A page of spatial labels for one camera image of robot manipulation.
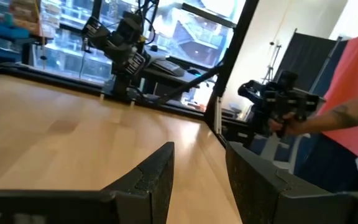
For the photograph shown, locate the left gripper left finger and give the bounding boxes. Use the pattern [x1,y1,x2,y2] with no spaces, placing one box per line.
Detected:
[102,141,175,224]

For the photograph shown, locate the person's forearm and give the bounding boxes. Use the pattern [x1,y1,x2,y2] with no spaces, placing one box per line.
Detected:
[303,90,358,138]

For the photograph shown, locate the thin tripod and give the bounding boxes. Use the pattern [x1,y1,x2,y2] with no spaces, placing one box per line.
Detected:
[260,41,283,86]

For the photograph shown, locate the black screen panel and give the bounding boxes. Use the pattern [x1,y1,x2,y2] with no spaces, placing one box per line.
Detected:
[273,28,349,98]

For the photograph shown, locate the black table frame rail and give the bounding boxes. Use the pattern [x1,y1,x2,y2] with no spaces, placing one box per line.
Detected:
[0,63,218,121]

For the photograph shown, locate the black keyboard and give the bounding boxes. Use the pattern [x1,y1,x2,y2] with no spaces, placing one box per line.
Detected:
[152,58,187,78]

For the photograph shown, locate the person's hand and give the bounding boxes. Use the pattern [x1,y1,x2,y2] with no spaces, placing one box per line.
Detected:
[268,111,308,137]

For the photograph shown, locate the person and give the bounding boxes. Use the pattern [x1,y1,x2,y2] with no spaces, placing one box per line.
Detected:
[316,30,358,194]

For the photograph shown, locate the blue table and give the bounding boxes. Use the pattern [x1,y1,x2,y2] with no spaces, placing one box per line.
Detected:
[0,19,40,45]

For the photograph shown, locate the black frame post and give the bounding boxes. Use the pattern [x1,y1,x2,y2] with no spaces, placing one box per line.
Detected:
[203,0,261,126]

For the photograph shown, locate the black diagonal frame strut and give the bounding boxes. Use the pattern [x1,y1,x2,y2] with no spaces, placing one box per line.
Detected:
[155,63,226,106]

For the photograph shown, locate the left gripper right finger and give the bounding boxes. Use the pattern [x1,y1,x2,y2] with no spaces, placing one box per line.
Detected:
[224,141,292,224]

